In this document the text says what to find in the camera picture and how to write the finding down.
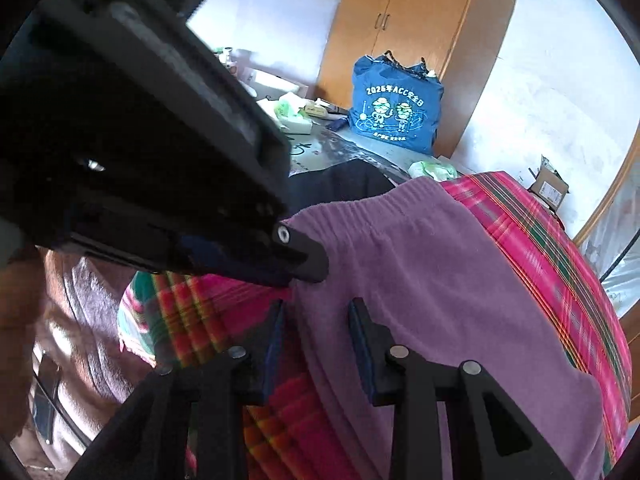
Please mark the pink plaid blanket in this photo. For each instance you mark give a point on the pink plaid blanket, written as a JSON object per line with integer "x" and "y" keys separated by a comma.
{"x": 540, "y": 250}

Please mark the blue printed tote bag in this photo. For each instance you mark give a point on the blue printed tote bag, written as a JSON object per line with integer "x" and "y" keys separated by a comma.
{"x": 395, "y": 105}

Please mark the purple pants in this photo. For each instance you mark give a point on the purple pants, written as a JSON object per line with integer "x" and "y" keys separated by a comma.
{"x": 425, "y": 285}

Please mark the cardboard box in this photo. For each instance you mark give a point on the cardboard box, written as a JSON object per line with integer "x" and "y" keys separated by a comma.
{"x": 547, "y": 187}

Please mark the wooden wardrobe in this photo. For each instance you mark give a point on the wooden wardrobe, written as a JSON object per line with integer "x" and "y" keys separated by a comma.
{"x": 410, "y": 20}

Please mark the dark cloth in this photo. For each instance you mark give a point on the dark cloth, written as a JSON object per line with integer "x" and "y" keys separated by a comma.
{"x": 345, "y": 185}

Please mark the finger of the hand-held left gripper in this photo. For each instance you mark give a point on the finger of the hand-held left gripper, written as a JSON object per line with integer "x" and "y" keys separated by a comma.
{"x": 210, "y": 255}
{"x": 310, "y": 260}

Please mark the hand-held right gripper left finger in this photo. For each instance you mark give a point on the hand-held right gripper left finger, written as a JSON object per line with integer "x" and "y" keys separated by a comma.
{"x": 276, "y": 350}

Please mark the grey printed table mat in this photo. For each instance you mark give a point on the grey printed table mat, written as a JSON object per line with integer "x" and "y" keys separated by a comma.
{"x": 340, "y": 150}

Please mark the wooden door frame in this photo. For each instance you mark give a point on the wooden door frame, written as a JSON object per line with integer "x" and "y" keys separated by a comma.
{"x": 605, "y": 195}

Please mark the green tissue pack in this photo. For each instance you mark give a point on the green tissue pack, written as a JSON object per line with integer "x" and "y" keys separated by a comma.
{"x": 292, "y": 115}
{"x": 432, "y": 171}

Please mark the person's brown fleece clothing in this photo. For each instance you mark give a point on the person's brown fleece clothing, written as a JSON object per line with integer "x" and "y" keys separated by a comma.
{"x": 90, "y": 330}

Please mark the person's left hand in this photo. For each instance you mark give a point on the person's left hand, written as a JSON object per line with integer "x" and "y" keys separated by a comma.
{"x": 17, "y": 335}

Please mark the printed plastic door curtain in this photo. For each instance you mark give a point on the printed plastic door curtain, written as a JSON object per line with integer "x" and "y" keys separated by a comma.
{"x": 620, "y": 250}

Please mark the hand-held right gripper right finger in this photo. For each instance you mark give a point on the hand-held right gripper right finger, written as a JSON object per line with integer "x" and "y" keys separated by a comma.
{"x": 360, "y": 350}

